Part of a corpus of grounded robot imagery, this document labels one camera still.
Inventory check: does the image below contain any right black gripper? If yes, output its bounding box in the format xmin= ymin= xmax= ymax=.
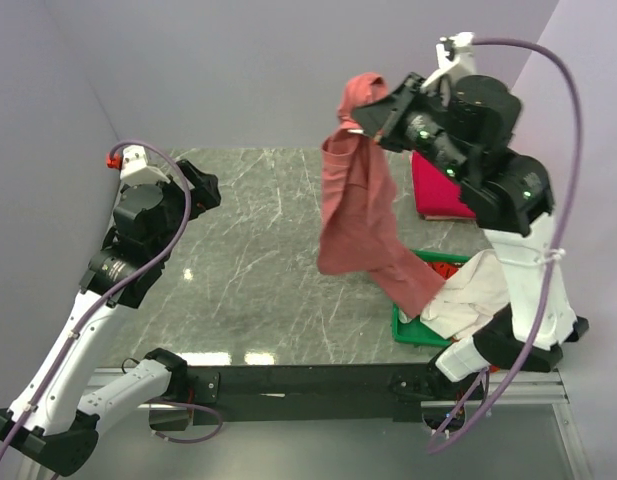
xmin=350 ymin=71 xmax=472 ymax=186

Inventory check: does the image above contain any salmon pink t shirt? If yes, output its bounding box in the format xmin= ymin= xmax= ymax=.
xmin=317 ymin=72 xmax=445 ymax=318

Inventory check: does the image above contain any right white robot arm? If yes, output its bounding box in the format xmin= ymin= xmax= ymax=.
xmin=351 ymin=73 xmax=589 ymax=399

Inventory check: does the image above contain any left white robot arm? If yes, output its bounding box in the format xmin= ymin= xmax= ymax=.
xmin=0 ymin=159 xmax=221 ymax=477

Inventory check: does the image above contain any folded magenta t shirt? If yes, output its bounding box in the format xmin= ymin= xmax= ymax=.
xmin=411 ymin=153 xmax=475 ymax=220

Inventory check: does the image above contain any orange t shirt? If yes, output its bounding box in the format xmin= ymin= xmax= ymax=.
xmin=429 ymin=262 xmax=461 ymax=279

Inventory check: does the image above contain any white t shirt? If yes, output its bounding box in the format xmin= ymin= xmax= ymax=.
xmin=420 ymin=249 xmax=509 ymax=340

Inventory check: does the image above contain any green plastic bin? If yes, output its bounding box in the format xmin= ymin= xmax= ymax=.
xmin=391 ymin=250 xmax=470 ymax=348

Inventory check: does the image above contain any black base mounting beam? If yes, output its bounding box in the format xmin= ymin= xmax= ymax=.
xmin=127 ymin=363 xmax=489 ymax=432

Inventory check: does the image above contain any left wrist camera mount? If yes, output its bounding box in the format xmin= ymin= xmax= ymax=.
xmin=106 ymin=145 xmax=170 ymax=187

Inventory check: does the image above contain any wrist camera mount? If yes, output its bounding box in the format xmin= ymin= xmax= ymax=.
xmin=420 ymin=32 xmax=477 ymax=93
xmin=106 ymin=145 xmax=170 ymax=187

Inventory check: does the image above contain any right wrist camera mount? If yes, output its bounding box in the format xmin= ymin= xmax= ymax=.
xmin=420 ymin=32 xmax=477 ymax=93

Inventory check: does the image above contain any aluminium rail frame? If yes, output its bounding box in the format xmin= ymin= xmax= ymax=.
xmin=76 ymin=373 xmax=592 ymax=479

